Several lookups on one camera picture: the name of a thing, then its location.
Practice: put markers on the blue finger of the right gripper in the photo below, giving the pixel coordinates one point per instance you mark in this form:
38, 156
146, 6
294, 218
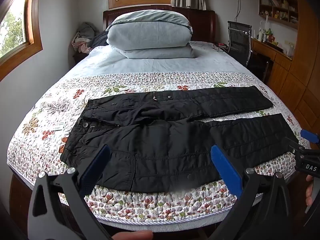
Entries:
311, 137

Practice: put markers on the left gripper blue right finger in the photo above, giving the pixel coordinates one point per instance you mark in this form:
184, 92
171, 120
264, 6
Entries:
227, 171

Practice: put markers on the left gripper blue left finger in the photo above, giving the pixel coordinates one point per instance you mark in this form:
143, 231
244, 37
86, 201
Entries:
91, 169

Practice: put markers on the black pants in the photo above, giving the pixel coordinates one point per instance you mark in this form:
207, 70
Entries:
161, 141

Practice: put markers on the person's right hand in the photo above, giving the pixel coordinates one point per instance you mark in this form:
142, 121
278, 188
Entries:
309, 190

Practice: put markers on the person's left hand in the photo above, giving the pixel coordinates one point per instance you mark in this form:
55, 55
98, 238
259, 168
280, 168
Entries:
135, 235

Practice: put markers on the wooden desk cabinet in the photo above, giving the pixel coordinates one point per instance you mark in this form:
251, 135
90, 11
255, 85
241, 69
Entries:
297, 89

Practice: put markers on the white label on bedspread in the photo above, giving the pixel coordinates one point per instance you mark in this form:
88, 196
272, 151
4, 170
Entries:
54, 127

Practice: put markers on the floral quilted bedspread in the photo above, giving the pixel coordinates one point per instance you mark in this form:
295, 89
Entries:
33, 149

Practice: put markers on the black mesh office chair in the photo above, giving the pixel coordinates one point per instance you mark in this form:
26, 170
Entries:
239, 46

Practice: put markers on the pile of clothes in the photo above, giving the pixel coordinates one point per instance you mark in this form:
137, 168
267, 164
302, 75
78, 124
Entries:
87, 37

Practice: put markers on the folded grey-blue duvet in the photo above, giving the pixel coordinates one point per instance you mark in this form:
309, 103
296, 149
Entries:
151, 34

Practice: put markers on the wooden side window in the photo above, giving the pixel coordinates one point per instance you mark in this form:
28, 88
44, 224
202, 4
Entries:
20, 33

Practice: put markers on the dark wooden headboard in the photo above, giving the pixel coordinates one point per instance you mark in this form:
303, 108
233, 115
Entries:
202, 21

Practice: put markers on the wooden wall shelf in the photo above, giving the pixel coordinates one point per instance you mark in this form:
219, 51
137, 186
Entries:
281, 11

